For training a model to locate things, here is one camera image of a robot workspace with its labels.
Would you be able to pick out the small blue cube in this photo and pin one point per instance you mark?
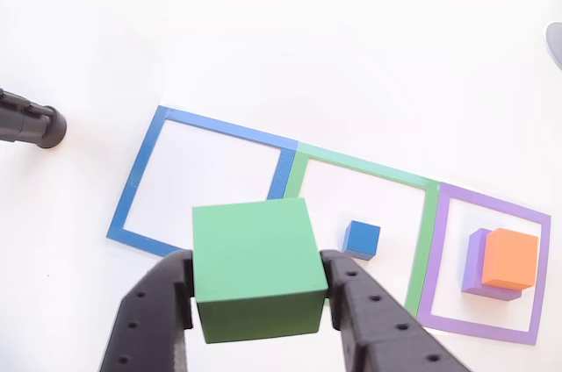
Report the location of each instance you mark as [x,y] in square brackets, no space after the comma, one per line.
[362,240]

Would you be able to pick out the purple square block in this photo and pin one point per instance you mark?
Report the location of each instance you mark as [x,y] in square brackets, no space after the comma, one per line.
[473,262]

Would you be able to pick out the green square block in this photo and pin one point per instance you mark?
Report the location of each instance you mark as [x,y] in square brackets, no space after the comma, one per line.
[254,249]

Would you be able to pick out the orange square block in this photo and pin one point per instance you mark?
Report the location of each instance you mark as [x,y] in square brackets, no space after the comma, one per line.
[511,258]

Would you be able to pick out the green square frame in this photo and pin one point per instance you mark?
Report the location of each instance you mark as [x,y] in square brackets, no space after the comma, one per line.
[423,240]

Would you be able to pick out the blue square frame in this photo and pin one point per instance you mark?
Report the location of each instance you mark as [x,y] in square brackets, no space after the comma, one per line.
[136,183]

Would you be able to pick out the purple square frame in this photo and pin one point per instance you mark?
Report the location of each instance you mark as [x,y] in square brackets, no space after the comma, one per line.
[542,275]

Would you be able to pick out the black camera tripod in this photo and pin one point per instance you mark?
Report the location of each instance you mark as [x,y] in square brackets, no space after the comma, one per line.
[35,124]

